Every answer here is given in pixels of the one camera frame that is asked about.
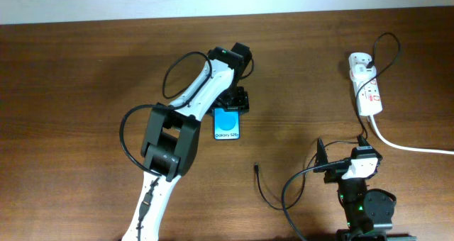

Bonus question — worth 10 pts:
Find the blue screen Samsung smartphone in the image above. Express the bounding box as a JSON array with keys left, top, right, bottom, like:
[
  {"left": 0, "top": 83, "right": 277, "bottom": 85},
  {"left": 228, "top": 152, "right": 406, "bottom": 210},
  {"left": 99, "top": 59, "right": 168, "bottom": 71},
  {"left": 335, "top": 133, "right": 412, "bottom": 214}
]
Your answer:
[{"left": 214, "top": 108, "right": 240, "bottom": 140}]

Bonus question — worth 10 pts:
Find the thin black charging cable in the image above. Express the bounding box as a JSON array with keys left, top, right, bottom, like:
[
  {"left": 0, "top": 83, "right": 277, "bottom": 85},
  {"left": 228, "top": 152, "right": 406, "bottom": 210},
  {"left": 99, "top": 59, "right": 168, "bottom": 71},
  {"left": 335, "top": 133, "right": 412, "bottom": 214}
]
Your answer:
[{"left": 254, "top": 32, "right": 402, "bottom": 211}]

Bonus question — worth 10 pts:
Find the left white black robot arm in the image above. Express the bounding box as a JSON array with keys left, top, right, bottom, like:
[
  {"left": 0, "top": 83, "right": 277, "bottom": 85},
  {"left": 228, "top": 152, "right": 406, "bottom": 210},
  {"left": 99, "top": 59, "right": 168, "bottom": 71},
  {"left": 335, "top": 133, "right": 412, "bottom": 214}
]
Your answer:
[{"left": 119, "top": 43, "right": 254, "bottom": 240}]

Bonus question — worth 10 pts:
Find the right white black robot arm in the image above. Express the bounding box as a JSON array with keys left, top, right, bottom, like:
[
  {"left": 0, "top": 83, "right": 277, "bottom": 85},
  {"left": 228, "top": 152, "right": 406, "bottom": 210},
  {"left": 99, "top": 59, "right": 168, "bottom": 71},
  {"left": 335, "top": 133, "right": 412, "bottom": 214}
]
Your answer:
[{"left": 315, "top": 135, "right": 417, "bottom": 241}]

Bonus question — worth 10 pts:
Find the white USB charger plug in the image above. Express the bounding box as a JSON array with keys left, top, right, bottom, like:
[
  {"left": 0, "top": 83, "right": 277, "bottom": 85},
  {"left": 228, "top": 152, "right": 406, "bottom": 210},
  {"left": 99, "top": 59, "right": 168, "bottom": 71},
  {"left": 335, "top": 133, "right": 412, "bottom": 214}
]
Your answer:
[{"left": 350, "top": 64, "right": 377, "bottom": 82}]

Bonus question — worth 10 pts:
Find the white power strip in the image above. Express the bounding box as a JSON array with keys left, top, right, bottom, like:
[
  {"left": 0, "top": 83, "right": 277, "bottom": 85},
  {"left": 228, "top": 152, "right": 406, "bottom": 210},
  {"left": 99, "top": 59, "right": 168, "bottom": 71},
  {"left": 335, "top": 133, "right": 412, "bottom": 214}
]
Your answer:
[{"left": 348, "top": 52, "right": 382, "bottom": 116}]

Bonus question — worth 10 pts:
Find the thick white power cord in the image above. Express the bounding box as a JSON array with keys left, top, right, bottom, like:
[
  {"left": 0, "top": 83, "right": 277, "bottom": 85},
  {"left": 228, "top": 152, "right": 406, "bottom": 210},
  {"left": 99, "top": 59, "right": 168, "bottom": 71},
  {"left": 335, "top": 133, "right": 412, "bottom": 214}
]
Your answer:
[{"left": 367, "top": 114, "right": 454, "bottom": 155}]

